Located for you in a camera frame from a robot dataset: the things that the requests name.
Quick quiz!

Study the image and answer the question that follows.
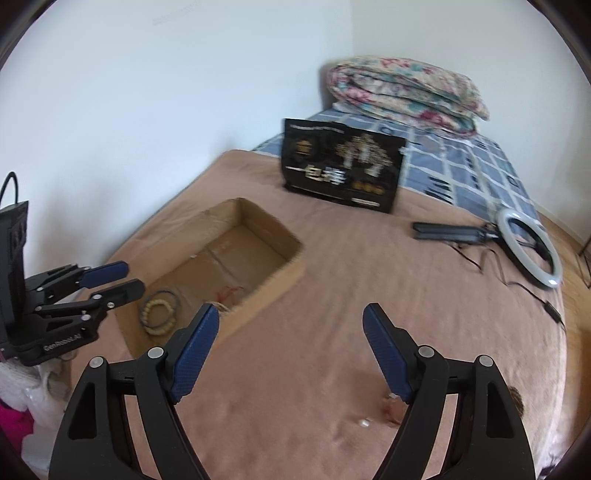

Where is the cream bead bracelet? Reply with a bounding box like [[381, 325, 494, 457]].
[[138, 298, 180, 335]]

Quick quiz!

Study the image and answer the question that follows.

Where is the dark thin bangle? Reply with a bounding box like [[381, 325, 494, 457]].
[[144, 289, 180, 310]]

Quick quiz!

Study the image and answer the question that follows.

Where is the pink white clothing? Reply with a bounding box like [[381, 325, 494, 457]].
[[1, 359, 70, 479]]

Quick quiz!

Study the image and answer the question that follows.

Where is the brown fleece blanket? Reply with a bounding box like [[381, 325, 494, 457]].
[[115, 150, 566, 479]]

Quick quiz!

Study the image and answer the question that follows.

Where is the open cardboard box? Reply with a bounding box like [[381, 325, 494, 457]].
[[115, 198, 304, 358]]

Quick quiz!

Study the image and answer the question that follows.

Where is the black snack bag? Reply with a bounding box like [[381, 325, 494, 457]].
[[280, 119, 407, 213]]

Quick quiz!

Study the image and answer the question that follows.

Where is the blue checkered bed sheet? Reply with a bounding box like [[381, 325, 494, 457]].
[[250, 106, 539, 222]]

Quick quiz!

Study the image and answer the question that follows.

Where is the black clothes rack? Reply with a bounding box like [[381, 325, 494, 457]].
[[577, 238, 591, 290]]

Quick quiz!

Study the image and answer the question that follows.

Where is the folded floral quilt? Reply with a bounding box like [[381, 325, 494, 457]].
[[327, 56, 490, 137]]

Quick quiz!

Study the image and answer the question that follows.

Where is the black ring light cable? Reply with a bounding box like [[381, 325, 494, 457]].
[[454, 241, 567, 328]]

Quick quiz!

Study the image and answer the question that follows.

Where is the white ring light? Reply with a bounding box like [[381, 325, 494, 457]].
[[496, 208, 563, 289]]

